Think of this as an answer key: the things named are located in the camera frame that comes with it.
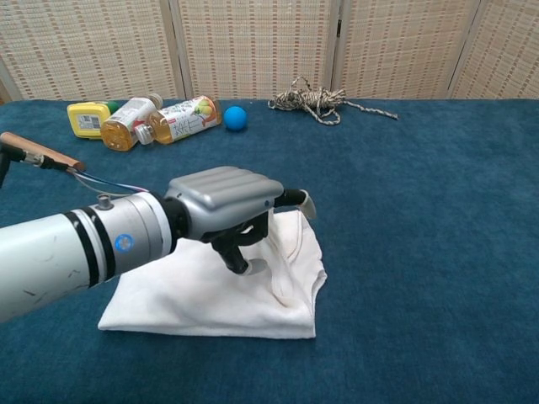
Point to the tea bottle with fruit label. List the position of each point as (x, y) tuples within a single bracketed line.
[(185, 122)]

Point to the tea bottle with white label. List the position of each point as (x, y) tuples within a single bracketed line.
[(122, 126)]

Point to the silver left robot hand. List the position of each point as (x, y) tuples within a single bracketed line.
[(223, 189)]

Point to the woven bamboo folding screen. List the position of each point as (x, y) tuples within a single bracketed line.
[(252, 42)]

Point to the blue carpet table cover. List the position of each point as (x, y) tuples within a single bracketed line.
[(421, 231)]

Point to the blue ball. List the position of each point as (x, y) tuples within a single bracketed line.
[(235, 118)]

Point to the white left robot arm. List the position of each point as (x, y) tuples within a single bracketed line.
[(50, 252)]

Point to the white T-shirt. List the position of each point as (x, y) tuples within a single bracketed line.
[(210, 303)]

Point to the wooden rolling pin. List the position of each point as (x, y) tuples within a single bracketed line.
[(21, 141)]

